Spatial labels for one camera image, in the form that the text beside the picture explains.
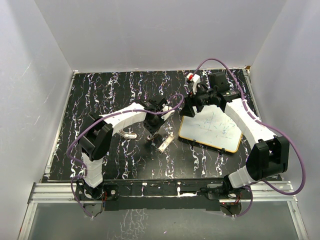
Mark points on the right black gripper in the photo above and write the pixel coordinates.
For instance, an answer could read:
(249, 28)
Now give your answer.
(187, 109)

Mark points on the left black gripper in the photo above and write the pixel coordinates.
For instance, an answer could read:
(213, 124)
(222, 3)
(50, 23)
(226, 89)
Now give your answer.
(151, 130)

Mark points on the beige stapler top cover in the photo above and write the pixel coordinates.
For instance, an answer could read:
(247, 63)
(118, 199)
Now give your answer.
(127, 135)

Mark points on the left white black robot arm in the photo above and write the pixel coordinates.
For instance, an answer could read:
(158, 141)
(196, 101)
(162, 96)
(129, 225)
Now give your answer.
(96, 142)

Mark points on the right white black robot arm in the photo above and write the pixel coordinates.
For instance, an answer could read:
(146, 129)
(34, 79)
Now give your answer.
(269, 153)

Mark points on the orange framed whiteboard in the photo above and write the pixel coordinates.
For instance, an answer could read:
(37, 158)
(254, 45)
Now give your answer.
(213, 128)

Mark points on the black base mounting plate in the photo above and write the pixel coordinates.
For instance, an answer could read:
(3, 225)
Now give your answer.
(157, 194)

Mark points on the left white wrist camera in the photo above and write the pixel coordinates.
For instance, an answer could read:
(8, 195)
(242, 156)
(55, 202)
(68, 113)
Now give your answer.
(167, 112)

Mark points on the aluminium frame rail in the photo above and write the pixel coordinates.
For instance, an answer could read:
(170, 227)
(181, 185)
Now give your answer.
(62, 193)

